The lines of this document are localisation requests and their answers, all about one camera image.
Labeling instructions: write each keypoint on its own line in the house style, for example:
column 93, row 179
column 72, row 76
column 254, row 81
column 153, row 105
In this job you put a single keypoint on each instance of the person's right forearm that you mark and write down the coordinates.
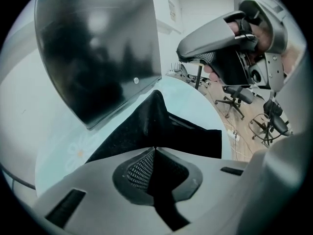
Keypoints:
column 293, row 57

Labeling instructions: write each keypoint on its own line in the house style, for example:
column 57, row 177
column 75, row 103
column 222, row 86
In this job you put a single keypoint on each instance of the black cloth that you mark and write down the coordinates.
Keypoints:
column 151, row 126

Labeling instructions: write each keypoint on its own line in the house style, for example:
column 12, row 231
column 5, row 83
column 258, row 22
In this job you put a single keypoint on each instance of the person's right hand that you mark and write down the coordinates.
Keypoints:
column 262, row 40

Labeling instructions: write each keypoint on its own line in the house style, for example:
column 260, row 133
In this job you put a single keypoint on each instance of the wooden desk with black legs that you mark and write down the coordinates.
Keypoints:
column 198, row 78

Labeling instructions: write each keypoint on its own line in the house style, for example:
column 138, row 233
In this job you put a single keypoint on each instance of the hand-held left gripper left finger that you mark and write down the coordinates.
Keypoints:
column 102, row 204

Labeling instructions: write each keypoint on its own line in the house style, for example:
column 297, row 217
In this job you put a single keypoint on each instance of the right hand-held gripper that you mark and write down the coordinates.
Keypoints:
column 278, row 38

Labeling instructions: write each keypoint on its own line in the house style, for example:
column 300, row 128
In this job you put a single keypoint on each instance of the white power strip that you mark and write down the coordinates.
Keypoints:
column 233, row 134

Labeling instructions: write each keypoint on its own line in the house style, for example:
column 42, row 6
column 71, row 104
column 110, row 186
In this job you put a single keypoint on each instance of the router with black antennas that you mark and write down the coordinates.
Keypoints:
column 174, row 70

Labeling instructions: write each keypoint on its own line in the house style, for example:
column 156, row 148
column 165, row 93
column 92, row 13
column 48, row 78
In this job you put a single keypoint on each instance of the black office chair with headrest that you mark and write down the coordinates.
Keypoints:
column 278, row 125

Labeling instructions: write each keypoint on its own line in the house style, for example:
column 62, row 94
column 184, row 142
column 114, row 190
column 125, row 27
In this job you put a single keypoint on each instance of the paper wall notice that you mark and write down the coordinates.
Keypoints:
column 172, row 10

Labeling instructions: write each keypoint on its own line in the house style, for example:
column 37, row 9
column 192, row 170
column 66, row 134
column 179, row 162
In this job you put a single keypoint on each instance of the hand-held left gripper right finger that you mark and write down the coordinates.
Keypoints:
column 215, row 192

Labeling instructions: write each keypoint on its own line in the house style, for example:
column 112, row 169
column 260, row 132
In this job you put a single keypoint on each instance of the black mini fridge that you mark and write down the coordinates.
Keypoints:
column 97, row 57

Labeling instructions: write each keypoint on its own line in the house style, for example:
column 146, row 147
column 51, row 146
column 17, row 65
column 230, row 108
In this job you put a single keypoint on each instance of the grey mesh chair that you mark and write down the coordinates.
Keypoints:
column 184, row 70

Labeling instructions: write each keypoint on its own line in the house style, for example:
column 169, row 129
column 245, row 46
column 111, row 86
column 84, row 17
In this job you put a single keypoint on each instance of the person's grey top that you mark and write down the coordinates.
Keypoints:
column 298, row 101

